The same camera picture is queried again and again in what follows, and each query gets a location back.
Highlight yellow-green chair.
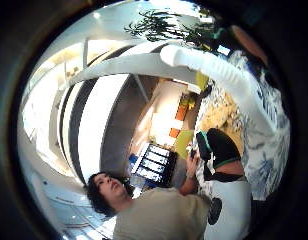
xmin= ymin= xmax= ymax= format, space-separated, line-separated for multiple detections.
xmin=174 ymin=129 xmax=196 ymax=160

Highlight blue floral tablecloth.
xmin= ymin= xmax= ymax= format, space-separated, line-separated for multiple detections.
xmin=195 ymin=49 xmax=292 ymax=202

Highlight orange box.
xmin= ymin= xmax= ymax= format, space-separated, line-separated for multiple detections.
xmin=174 ymin=103 xmax=190 ymax=122
xmin=168 ymin=127 xmax=182 ymax=139

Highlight person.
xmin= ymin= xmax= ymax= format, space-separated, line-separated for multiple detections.
xmin=84 ymin=171 xmax=212 ymax=240

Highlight green potted plant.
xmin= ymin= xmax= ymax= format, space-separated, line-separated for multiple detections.
xmin=123 ymin=9 xmax=225 ymax=51

